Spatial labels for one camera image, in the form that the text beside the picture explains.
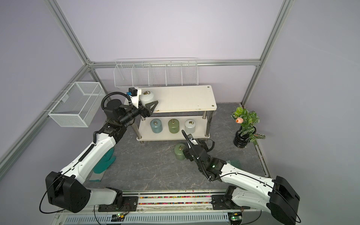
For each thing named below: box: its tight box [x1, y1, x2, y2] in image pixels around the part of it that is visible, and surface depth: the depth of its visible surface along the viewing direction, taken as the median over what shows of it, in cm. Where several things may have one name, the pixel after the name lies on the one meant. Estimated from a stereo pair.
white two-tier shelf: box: [130, 85, 218, 144], surface depth 84 cm
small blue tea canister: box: [150, 118, 163, 134], surface depth 93 cm
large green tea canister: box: [173, 142, 188, 161], surface depth 87 cm
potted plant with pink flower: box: [231, 106, 266, 149], surface depth 78 cm
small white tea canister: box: [184, 119, 196, 134], surface depth 92 cm
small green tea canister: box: [167, 118, 180, 134], surface depth 93 cm
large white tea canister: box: [138, 90, 155, 108], surface depth 67 cm
